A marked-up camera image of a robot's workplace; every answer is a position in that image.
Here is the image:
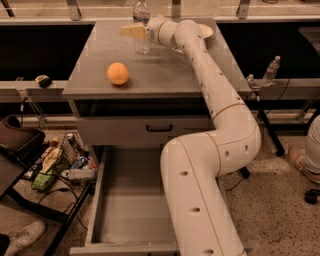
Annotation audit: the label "soda can in basket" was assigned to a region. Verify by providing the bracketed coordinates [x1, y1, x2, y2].
[65, 133, 78, 149]

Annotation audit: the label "closed grey middle drawer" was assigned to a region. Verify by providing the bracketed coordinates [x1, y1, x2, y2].
[76, 116, 213, 146]

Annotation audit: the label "small black yellow device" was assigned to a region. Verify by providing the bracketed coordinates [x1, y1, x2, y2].
[35, 75, 52, 88]

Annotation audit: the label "person leg light trousers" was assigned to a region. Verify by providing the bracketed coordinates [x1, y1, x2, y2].
[305, 115, 320, 175]

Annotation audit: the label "grey drawer cabinet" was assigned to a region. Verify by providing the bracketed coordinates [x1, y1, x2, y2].
[62, 17, 252, 164]

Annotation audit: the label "white sneaker bottom left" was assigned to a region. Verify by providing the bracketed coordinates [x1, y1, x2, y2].
[1, 221, 46, 256]

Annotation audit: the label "orange fruit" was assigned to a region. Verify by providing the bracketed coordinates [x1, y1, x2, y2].
[107, 62, 129, 85]

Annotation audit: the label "clear plastic water bottle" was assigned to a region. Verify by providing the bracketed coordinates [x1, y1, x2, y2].
[133, 0, 151, 55]

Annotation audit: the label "black drawer handle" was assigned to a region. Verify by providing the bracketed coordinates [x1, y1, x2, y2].
[145, 124, 173, 133]

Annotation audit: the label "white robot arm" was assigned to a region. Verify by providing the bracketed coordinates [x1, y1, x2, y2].
[121, 17, 261, 256]

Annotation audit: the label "wire basket of snacks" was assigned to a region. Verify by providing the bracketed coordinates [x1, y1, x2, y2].
[23, 133, 97, 182]

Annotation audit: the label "open grey bottom drawer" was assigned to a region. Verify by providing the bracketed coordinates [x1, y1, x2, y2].
[69, 143, 254, 256]

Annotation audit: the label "tan shoe right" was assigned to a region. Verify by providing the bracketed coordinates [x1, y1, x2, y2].
[288, 148, 320, 184]

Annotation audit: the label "water bottle on ledge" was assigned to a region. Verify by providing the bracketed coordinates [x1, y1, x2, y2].
[263, 56, 281, 86]

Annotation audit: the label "white bowl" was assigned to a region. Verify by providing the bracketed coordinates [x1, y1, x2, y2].
[173, 23, 213, 54]

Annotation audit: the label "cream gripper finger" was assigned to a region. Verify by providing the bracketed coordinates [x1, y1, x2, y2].
[120, 24, 147, 39]

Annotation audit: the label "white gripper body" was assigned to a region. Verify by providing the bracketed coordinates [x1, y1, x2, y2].
[147, 17, 178, 46]

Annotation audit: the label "black metal cart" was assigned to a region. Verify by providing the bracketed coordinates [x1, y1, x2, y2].
[0, 143, 95, 256]

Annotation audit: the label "black stand leg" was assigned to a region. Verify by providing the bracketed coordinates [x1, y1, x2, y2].
[257, 98, 285, 157]

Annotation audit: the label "green snack bag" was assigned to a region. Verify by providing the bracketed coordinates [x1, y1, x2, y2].
[31, 169, 56, 192]

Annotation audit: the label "black power adapter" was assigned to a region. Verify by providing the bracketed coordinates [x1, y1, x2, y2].
[239, 167, 250, 179]

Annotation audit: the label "black object on floor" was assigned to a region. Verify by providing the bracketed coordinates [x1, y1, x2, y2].
[304, 189, 320, 204]

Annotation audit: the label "lying plastic bottle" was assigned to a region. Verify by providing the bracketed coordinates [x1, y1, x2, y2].
[61, 169, 96, 180]

